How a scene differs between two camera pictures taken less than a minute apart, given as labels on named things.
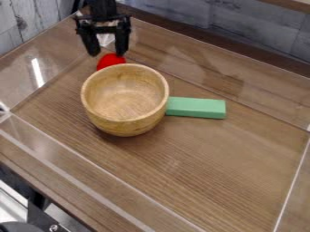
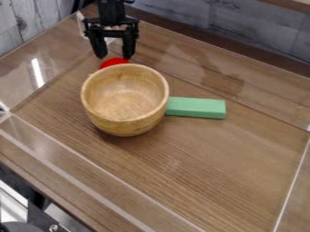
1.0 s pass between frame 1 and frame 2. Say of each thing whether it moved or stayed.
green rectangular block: stayed
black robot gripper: moved
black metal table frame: stayed
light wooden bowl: stayed
